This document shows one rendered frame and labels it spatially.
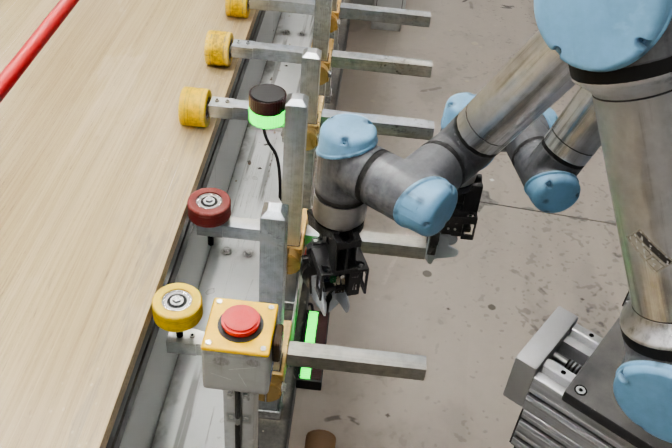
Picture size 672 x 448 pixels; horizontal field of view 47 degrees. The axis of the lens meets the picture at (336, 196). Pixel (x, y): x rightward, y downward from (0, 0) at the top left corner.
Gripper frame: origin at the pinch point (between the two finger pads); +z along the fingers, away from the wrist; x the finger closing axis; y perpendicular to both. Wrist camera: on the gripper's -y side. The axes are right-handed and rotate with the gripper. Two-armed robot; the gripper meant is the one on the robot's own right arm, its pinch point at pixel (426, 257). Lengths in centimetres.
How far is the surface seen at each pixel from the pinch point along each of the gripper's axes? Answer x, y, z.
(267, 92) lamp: -3.9, -30.2, -36.0
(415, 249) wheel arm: -1.5, -2.5, -3.1
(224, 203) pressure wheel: -0.4, -38.6, -8.9
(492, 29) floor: 264, 49, 83
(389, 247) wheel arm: -1.5, -7.4, -2.9
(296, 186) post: -5.7, -24.9, -18.9
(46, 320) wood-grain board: -31, -60, -8
